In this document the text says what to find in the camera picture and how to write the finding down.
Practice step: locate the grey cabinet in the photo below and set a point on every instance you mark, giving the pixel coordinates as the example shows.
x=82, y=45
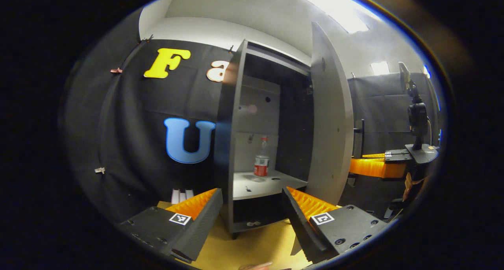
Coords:
x=256, y=116

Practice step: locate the long ceiling light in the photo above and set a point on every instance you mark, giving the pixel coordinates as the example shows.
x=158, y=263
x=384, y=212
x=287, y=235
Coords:
x=338, y=8

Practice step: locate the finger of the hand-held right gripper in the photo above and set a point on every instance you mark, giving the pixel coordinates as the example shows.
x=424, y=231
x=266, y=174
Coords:
x=374, y=167
x=397, y=156

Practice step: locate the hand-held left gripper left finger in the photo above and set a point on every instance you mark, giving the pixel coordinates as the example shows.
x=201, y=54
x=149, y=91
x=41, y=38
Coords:
x=201, y=226

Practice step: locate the silver clip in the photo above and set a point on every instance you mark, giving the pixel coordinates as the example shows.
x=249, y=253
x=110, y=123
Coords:
x=99, y=170

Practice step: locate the small ceiling light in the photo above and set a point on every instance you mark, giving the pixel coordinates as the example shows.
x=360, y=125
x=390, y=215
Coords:
x=380, y=68

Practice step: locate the pink clip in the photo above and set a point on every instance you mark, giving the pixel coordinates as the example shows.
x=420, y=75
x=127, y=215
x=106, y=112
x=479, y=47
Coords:
x=116, y=70

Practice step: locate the black backdrop cloth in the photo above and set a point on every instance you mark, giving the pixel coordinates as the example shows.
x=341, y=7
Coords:
x=130, y=124

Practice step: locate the white book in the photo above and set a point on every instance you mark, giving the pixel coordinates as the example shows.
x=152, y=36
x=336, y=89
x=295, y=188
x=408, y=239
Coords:
x=175, y=196

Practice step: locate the beige cabinet door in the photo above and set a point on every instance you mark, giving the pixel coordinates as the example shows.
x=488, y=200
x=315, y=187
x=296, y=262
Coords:
x=328, y=124

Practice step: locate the clear bottle red label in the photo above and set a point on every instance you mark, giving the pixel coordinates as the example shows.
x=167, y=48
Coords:
x=262, y=167

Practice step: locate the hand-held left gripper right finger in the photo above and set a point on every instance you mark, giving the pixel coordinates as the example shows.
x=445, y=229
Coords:
x=301, y=226

